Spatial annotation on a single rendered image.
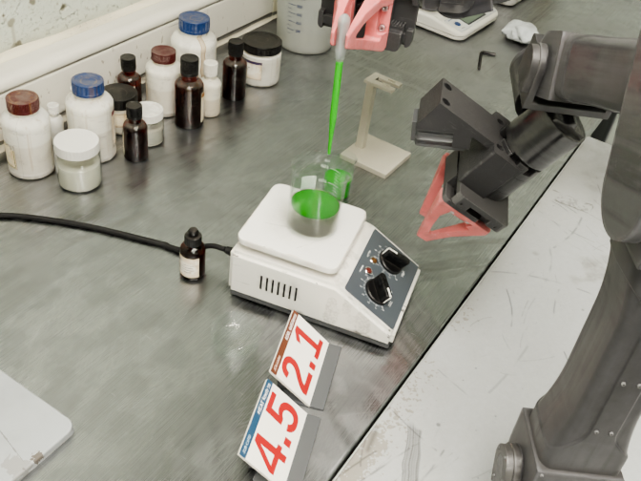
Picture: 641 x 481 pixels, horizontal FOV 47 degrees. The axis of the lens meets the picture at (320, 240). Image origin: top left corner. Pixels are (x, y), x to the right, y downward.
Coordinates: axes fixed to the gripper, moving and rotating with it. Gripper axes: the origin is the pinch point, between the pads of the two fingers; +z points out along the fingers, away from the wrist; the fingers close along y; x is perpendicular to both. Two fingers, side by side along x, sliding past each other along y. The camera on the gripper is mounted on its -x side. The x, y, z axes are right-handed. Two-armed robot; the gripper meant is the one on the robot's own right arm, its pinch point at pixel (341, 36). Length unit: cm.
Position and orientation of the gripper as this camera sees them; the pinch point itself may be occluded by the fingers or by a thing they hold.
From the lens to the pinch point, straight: 72.5
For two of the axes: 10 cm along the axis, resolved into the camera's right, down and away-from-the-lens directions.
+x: -0.9, 7.7, 6.4
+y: 9.4, 2.8, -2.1
